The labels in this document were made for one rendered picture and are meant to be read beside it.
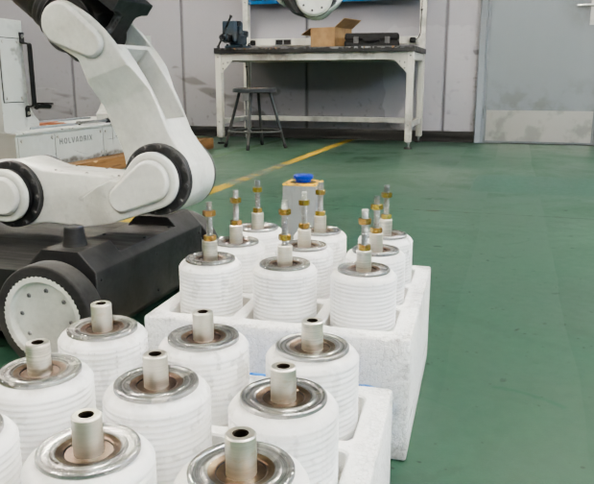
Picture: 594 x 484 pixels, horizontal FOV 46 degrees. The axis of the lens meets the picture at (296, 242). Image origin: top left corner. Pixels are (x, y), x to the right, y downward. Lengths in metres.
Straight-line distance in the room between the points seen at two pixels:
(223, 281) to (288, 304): 0.11
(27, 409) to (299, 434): 0.24
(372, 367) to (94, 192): 0.73
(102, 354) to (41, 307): 0.59
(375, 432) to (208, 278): 0.41
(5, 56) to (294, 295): 2.85
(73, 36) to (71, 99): 5.93
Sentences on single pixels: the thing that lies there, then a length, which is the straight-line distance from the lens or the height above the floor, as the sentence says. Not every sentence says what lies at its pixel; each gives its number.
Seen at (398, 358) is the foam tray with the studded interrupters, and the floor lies 0.15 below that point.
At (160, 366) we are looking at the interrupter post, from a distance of 0.63.
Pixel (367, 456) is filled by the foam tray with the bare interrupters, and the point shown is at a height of 0.18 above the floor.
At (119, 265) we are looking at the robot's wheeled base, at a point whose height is 0.17.
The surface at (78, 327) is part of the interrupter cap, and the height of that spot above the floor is 0.25.
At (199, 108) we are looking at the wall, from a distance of 6.68.
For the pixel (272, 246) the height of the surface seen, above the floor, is 0.23.
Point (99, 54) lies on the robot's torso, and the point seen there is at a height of 0.57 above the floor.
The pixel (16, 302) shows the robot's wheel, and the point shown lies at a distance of 1.37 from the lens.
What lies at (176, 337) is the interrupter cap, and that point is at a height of 0.25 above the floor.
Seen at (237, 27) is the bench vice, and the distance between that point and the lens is 5.74.
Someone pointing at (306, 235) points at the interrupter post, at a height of 0.27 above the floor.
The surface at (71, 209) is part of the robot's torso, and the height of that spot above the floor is 0.25.
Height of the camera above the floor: 0.52
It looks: 13 degrees down
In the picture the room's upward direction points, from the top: straight up
